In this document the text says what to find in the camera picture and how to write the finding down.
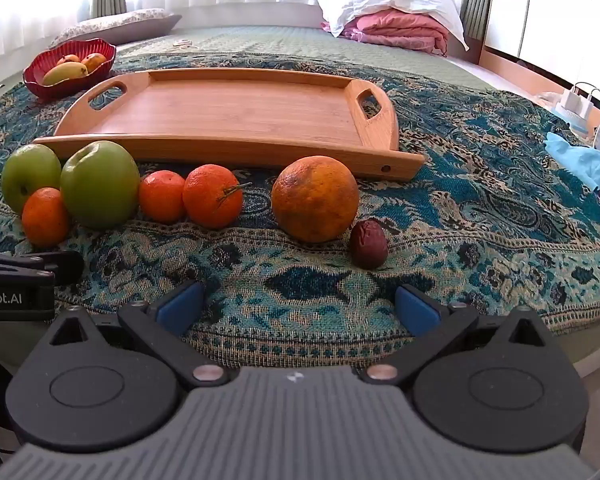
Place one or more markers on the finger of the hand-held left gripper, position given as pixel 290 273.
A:
pixel 40 264

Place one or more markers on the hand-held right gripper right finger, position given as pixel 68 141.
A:
pixel 417 310

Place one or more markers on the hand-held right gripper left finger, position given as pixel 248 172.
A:
pixel 180 307

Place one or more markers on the small tangerine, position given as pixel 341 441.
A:
pixel 45 217
pixel 161 196

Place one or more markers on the small green apple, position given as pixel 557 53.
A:
pixel 29 172

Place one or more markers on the dark wrinkled red date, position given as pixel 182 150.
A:
pixel 368 244

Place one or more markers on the large green apple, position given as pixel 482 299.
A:
pixel 100 184

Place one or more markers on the tangerine with stem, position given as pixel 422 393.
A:
pixel 211 196

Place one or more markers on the wooden serving tray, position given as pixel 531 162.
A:
pixel 240 110

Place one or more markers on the teal paisley blanket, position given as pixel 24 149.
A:
pixel 480 220

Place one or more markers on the red scalloped bowl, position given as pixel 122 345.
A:
pixel 40 87

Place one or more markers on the yellow mango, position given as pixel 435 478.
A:
pixel 64 73

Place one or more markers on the small orange mango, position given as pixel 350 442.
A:
pixel 69 58

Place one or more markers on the orange-red mango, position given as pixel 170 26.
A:
pixel 95 61

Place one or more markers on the light blue cloth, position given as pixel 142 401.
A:
pixel 577 157

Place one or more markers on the floral pillow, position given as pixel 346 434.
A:
pixel 120 24

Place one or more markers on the white charger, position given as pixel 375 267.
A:
pixel 576 102

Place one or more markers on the pink folded blanket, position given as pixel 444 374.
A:
pixel 400 31

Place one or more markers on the green quilted bed mat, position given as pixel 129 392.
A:
pixel 290 40

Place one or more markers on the white bed headboard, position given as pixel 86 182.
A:
pixel 260 14

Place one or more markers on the white wardrobe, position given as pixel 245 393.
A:
pixel 550 10

